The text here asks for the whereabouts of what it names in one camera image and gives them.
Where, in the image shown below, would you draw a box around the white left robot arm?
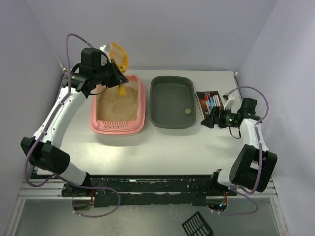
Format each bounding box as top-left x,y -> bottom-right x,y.
21,44 -> 128,188

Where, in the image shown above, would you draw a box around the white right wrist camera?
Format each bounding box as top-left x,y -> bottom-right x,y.
223,93 -> 235,110

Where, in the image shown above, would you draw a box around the black slotted spatula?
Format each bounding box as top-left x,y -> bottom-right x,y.
182,211 -> 214,236

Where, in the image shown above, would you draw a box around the dark grey plastic tray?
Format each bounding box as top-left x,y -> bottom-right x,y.
149,76 -> 196,129

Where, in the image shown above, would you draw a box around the pink litter box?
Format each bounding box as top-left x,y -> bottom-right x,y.
90,75 -> 146,135

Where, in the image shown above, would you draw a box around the aluminium frame rail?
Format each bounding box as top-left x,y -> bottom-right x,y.
19,178 -> 277,199

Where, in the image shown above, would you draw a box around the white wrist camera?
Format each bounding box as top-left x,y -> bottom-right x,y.
99,44 -> 112,60
223,93 -> 235,110

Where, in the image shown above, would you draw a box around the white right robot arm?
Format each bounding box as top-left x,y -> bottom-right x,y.
201,95 -> 278,193

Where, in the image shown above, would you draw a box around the pink cap white marker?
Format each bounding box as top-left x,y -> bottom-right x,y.
216,94 -> 222,107

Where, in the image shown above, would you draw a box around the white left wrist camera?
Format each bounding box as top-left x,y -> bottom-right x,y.
99,44 -> 112,60

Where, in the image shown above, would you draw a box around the dark hardcover book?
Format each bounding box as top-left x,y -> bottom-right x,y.
196,91 -> 223,119

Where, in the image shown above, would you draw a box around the yellow litter scoop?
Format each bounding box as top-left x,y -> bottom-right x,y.
109,42 -> 129,97

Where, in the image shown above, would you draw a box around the light blue correction tape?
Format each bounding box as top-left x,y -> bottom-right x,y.
209,97 -> 215,109

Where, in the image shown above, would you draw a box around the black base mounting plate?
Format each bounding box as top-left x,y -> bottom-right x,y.
62,173 -> 235,207

